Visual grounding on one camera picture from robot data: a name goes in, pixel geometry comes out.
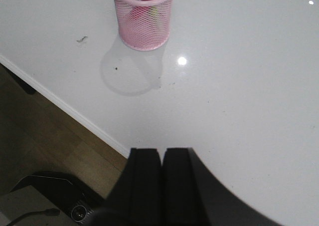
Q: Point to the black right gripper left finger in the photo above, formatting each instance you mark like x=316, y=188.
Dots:
x=135, y=200

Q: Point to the pink mesh pen holder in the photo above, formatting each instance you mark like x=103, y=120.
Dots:
x=147, y=32

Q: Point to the black table leg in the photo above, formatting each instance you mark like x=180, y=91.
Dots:
x=23, y=85

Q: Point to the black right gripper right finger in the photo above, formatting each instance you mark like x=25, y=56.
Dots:
x=193, y=196

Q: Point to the black robot base device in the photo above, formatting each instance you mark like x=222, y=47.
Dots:
x=48, y=199

